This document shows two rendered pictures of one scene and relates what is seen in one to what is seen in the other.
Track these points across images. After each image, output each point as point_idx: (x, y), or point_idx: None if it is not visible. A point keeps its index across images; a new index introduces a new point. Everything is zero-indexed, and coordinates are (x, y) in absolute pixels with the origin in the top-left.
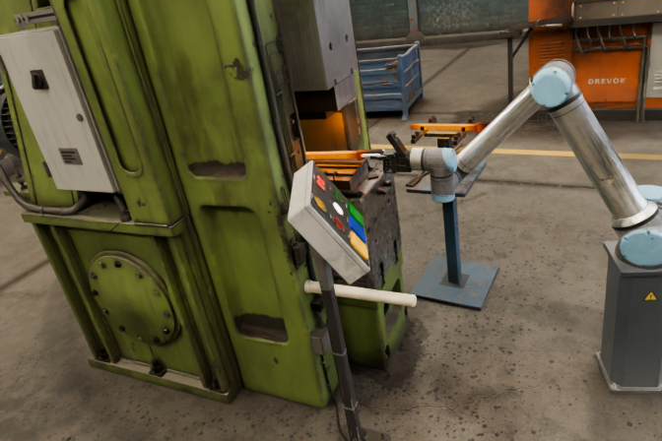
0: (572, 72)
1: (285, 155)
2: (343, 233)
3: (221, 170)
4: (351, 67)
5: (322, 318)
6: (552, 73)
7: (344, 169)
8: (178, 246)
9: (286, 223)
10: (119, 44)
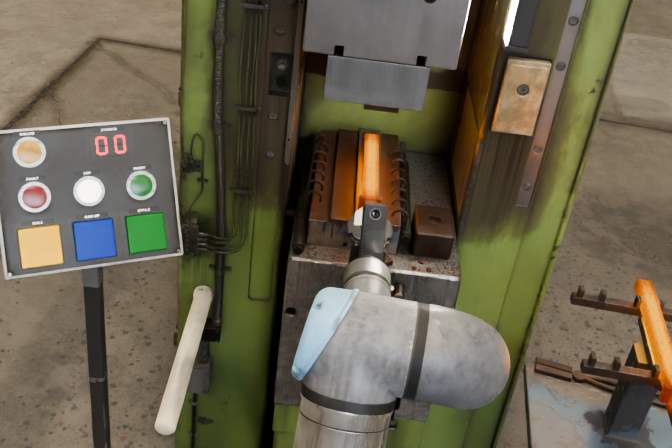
0: (393, 362)
1: (214, 96)
2: (21, 210)
3: None
4: (421, 53)
5: (224, 358)
6: (314, 303)
7: (348, 206)
8: None
9: (187, 186)
10: None
